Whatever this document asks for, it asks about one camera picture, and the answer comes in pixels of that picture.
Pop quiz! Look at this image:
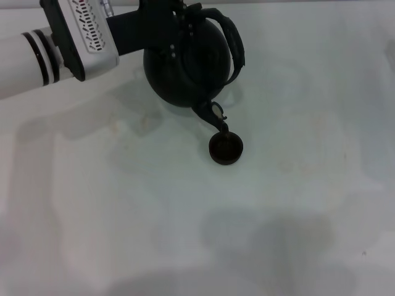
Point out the small dark teacup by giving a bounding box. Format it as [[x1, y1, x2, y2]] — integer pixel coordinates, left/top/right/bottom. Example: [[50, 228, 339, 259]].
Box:
[[208, 130, 244, 167]]

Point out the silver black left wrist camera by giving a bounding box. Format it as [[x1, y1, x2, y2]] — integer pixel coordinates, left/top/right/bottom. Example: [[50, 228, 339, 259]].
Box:
[[39, 0, 120, 82]]

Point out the black round teapot with handle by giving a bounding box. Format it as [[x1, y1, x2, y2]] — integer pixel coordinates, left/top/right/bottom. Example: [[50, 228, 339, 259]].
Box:
[[143, 2, 246, 135]]

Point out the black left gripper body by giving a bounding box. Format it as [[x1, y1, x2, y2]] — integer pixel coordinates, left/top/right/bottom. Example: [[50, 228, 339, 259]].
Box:
[[105, 0, 181, 58]]

